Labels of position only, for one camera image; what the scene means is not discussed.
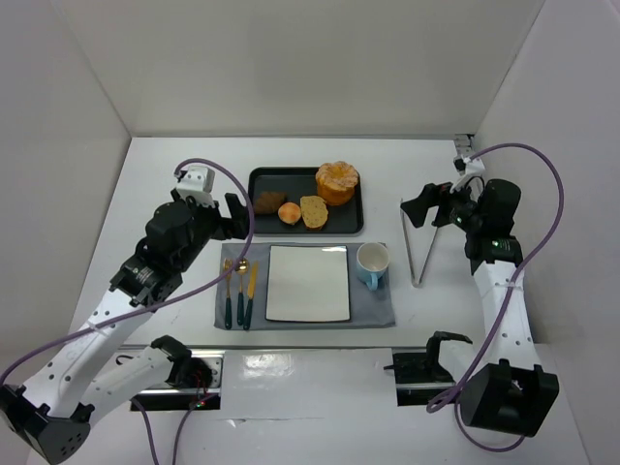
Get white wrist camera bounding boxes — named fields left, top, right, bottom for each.
left=174, top=165, right=216, bottom=208
left=451, top=154, right=485, bottom=191

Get gold fork green handle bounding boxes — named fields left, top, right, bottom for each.
left=224, top=259, right=233, bottom=330

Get light blue mug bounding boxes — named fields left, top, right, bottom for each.
left=356, top=242, right=390, bottom=292

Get white square plate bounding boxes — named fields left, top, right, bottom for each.
left=265, top=245, right=351, bottom=324

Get seeded bread slice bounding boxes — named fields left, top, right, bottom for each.
left=300, top=196, right=328, bottom=231

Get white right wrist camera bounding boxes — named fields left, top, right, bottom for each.
left=451, top=154, right=485, bottom=191

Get gold spoon green handle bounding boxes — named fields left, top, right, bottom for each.
left=235, top=258, right=250, bottom=326

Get gold knife green handle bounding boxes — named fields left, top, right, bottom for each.
left=242, top=262, right=259, bottom=330

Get metal kitchen tongs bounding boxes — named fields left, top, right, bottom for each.
left=399, top=199, right=439, bottom=289

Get large orange bundt bread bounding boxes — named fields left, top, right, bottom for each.
left=315, top=161, right=359, bottom=206

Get small round bun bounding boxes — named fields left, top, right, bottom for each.
left=277, top=202, right=301, bottom=226

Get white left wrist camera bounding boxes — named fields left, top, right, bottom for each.
left=174, top=165, right=216, bottom=208

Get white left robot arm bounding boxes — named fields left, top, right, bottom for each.
left=1, top=191, right=254, bottom=464

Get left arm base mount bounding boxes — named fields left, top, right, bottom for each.
left=137, top=350, right=224, bottom=412

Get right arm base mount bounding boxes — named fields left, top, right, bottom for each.
left=384, top=351, right=455, bottom=407

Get dark brown bread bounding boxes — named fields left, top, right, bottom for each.
left=253, top=191, right=287, bottom=215

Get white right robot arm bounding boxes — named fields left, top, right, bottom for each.
left=401, top=179, right=559, bottom=437

